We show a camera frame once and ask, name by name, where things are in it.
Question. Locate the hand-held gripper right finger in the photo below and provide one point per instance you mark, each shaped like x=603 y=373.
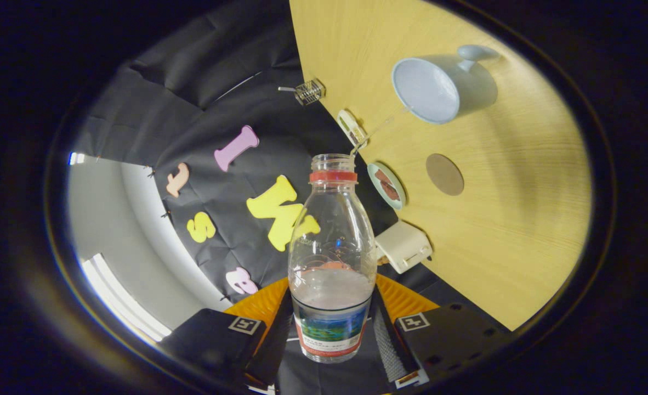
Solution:
x=390 y=345

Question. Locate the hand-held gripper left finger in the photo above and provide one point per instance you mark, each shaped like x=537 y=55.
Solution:
x=274 y=345

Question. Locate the clear plastic juice bottle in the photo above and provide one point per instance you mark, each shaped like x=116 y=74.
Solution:
x=332 y=307

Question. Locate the round brown coaster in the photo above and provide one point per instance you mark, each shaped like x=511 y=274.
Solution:
x=444 y=174

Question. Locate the white cup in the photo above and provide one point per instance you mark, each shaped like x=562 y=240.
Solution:
x=428 y=90

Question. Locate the white toaster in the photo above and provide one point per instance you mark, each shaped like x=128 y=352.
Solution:
x=403 y=246

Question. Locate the brown meat piece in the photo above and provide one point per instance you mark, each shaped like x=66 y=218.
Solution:
x=391 y=190
x=383 y=176

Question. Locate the pale green plate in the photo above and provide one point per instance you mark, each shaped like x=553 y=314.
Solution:
x=376 y=189

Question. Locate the wooden table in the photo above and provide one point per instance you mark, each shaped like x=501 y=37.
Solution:
x=521 y=219

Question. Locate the white divided grain tray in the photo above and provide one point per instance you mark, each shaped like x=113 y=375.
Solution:
x=351 y=127

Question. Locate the small ceiling light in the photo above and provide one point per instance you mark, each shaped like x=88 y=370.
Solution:
x=76 y=158

